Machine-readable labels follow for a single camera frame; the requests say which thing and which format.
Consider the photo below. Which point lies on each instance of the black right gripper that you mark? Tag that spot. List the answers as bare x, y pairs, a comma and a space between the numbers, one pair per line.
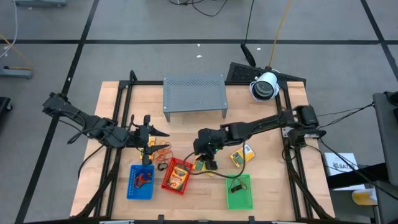
214, 140

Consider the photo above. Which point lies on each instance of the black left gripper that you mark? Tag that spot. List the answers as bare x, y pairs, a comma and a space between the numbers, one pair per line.
146, 119

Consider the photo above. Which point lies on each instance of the yellow blue crayon box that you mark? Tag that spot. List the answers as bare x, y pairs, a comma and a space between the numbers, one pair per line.
198, 165

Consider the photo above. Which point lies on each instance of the orange rubber band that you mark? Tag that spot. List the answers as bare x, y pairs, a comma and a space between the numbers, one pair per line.
161, 155

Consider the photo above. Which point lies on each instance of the red plastic basket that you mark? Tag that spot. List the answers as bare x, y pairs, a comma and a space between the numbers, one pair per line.
173, 161

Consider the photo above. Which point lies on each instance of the yellow orange crayon box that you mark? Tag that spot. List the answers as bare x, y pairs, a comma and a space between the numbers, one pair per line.
239, 157

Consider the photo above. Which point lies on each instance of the green plastic basket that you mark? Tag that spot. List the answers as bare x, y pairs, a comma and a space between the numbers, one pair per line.
239, 202

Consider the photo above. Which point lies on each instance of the blue plastic basket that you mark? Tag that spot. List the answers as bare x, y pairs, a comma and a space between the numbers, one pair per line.
133, 193

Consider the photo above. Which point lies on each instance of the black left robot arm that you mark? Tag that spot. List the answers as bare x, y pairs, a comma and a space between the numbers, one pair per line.
93, 124

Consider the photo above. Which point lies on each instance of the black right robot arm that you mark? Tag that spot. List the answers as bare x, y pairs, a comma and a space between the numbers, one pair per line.
264, 123

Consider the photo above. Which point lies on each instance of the black desk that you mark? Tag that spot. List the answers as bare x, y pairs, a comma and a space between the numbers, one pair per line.
348, 182

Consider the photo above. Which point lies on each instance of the black loop band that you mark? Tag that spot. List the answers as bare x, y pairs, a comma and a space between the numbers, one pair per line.
159, 168

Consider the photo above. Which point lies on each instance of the grey perforated metal shelf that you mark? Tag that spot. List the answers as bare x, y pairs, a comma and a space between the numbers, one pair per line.
194, 93

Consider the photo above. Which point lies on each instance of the black mesh panel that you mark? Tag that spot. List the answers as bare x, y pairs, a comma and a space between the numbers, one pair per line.
239, 73

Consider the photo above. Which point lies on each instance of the white cardboard box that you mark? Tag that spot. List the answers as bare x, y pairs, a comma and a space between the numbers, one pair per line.
339, 158

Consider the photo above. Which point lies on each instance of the grey floor base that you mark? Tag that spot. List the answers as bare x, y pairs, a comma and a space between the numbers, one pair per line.
15, 74

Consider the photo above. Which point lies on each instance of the black floor object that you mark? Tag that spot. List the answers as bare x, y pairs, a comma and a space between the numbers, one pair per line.
4, 104

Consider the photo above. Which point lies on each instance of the yellow container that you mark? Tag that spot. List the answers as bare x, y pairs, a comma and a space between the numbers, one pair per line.
363, 197

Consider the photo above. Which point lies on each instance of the grey cabinet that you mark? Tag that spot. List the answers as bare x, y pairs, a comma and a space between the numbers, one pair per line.
385, 140

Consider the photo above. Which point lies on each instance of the grey floor object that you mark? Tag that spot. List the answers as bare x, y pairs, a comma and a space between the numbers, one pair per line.
40, 3

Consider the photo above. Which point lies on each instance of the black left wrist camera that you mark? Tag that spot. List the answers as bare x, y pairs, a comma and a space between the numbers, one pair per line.
142, 132

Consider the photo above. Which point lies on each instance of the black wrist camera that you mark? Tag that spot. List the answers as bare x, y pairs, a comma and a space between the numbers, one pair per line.
142, 132
199, 146

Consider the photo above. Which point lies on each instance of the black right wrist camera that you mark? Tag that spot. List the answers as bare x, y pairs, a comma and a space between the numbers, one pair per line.
199, 146

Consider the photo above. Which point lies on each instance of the black table frame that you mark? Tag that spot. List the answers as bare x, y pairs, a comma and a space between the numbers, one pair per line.
146, 83

